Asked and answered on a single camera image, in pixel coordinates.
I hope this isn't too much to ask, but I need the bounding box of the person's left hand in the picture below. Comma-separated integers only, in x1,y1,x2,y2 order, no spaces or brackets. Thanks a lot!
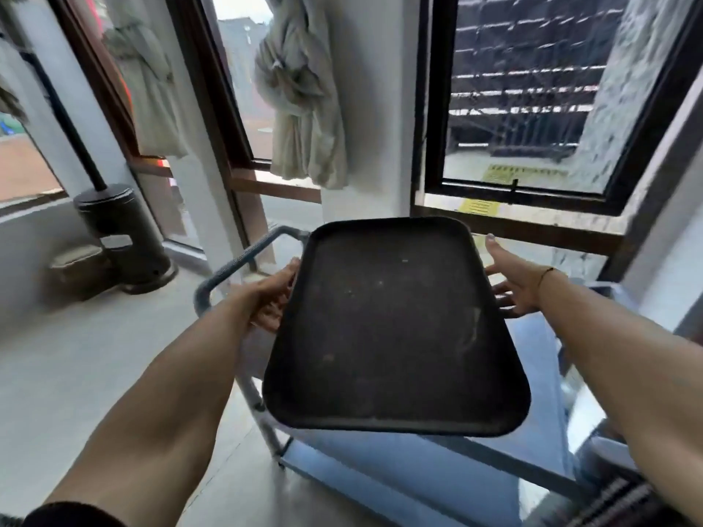
237,257,301,334

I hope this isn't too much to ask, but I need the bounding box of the person's right hand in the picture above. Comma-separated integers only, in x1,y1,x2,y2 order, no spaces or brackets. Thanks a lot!
485,233,568,319

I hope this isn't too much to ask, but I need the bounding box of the black plastic serving tray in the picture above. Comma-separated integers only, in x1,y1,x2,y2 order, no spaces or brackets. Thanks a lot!
262,216,532,438

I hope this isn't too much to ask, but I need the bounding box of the person's left forearm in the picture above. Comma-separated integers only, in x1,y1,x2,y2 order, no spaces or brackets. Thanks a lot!
44,282,256,527

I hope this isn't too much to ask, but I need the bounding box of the person's right forearm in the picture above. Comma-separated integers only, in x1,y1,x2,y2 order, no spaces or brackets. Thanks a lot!
535,270,703,524

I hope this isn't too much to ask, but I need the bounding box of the black framed window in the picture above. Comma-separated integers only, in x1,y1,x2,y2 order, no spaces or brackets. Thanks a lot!
424,0,703,217

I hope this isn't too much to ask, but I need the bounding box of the brown wooden framed window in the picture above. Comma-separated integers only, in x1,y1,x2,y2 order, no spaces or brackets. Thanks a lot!
47,0,322,258

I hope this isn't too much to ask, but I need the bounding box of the knotted white curtain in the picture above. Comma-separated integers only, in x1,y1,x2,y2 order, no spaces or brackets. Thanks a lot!
254,0,350,190

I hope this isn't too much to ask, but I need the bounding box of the stainless steel service cart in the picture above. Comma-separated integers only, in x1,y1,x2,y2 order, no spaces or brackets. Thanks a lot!
193,225,649,527

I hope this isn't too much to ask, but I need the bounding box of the pale green tied curtain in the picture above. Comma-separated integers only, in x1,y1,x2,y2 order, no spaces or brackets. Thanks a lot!
96,0,190,158

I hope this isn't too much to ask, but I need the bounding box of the striped woven fabric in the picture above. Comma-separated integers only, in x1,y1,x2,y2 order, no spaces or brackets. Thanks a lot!
568,477,693,527

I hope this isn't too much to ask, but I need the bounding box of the black sleeve cuff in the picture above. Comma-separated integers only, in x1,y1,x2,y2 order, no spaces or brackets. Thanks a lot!
22,502,127,527

